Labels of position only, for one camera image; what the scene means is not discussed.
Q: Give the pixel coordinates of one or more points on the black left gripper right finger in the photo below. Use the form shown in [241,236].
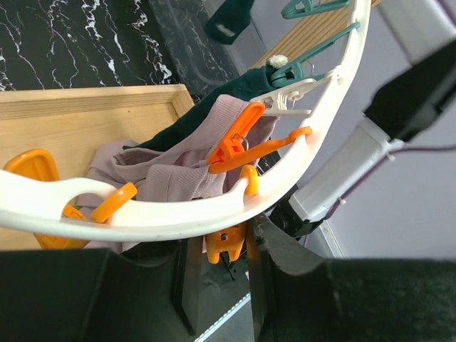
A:
[297,295]

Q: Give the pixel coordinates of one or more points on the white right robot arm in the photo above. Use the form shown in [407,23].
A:
[401,109]

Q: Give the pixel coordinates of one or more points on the orange clothespin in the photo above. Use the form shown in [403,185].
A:
[231,240]
[32,192]
[233,150]

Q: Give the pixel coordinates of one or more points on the wooden hanging rack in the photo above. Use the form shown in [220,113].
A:
[306,34]

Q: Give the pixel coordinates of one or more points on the pink sock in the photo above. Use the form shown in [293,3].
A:
[181,172]

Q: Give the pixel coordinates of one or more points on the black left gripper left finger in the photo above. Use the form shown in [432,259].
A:
[148,293]

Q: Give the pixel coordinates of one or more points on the clear plastic bin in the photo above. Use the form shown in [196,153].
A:
[203,64]

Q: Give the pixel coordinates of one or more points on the teal clothespin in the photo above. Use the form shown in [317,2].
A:
[301,67]
[302,8]

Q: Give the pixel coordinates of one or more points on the wooden tray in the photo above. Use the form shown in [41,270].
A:
[71,124]

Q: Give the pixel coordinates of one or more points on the white round clip hanger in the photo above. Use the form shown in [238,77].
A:
[235,207]

